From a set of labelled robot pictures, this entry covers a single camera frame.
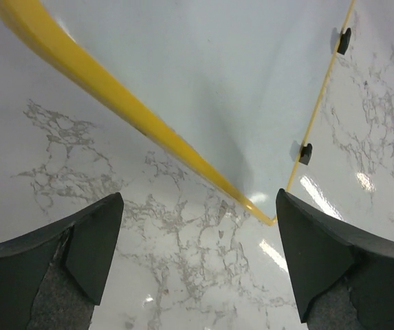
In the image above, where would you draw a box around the yellow framed whiteboard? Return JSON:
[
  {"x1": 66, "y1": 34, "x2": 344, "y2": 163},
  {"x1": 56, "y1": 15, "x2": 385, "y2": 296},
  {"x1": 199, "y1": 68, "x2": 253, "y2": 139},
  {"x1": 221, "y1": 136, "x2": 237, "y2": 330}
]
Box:
[{"x1": 0, "y1": 1, "x2": 353, "y2": 225}]

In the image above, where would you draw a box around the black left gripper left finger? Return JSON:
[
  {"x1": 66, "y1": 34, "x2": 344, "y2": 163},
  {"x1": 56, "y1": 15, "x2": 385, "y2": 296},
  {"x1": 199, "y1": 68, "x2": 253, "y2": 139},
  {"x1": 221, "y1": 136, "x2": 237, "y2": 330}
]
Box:
[{"x1": 0, "y1": 192, "x2": 124, "y2": 329}]

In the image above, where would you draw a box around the black whiteboard stand foot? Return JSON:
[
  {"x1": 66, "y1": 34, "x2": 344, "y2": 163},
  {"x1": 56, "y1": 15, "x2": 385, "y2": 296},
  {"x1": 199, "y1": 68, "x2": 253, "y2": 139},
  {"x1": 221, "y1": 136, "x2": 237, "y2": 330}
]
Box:
[
  {"x1": 299, "y1": 143, "x2": 313, "y2": 166},
  {"x1": 337, "y1": 27, "x2": 352, "y2": 55}
]

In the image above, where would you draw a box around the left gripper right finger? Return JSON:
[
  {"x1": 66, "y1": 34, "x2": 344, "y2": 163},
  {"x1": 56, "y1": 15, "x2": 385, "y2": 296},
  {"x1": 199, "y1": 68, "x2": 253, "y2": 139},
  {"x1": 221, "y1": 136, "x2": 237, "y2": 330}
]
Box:
[{"x1": 276, "y1": 189, "x2": 394, "y2": 329}]

